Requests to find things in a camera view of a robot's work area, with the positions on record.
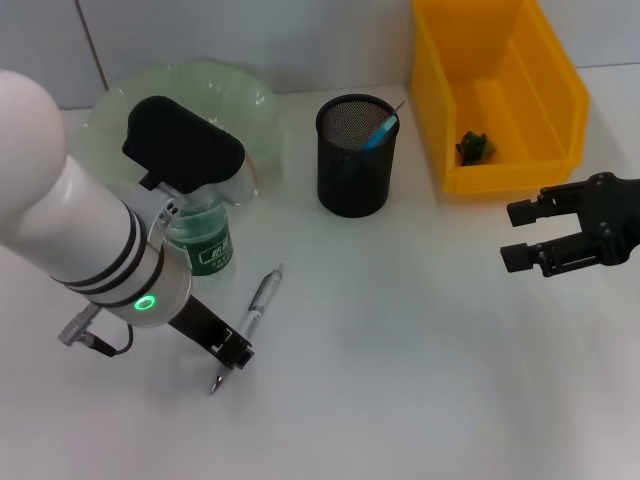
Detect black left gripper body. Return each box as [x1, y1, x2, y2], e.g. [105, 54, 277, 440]
[167, 294, 251, 359]

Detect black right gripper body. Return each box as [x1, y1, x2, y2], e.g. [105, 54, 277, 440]
[574, 172, 640, 269]

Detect silver ballpoint pen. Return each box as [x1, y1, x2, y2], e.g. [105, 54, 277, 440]
[208, 263, 285, 396]

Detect clear green-label water bottle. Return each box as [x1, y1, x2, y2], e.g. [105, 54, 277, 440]
[164, 192, 237, 290]

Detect green plastic scrap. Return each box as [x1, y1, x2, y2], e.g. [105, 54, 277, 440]
[453, 130, 497, 166]

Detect blue plastic scissors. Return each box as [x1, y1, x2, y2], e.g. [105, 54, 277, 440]
[339, 113, 400, 181]

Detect black mesh pen holder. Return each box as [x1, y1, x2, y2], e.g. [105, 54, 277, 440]
[314, 93, 401, 219]

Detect translucent green fruit plate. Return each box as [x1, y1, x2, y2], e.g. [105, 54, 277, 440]
[69, 57, 285, 201]

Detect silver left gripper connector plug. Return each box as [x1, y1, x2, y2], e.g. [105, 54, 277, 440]
[58, 303, 101, 347]

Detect yellow plastic bin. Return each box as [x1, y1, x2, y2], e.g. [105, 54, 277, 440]
[410, 0, 591, 197]

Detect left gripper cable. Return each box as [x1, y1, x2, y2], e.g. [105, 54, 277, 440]
[89, 323, 135, 357]

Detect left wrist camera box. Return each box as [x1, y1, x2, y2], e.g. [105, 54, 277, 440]
[121, 95, 261, 207]

